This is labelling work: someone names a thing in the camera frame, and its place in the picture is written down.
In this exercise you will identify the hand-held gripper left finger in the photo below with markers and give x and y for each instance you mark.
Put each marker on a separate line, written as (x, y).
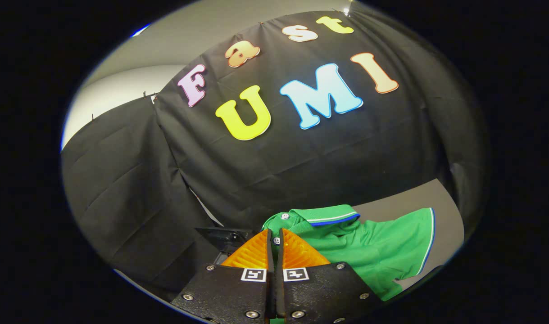
(231, 292)

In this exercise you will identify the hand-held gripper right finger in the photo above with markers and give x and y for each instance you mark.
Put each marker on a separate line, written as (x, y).
(319, 290)

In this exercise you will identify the green polo shirt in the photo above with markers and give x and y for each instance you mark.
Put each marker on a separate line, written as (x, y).
(373, 247)

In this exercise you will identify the black backdrop cloth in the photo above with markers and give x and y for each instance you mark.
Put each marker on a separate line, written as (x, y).
(279, 162)

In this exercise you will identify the beige cabinet with dark frame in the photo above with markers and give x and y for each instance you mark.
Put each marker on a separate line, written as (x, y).
(418, 198)

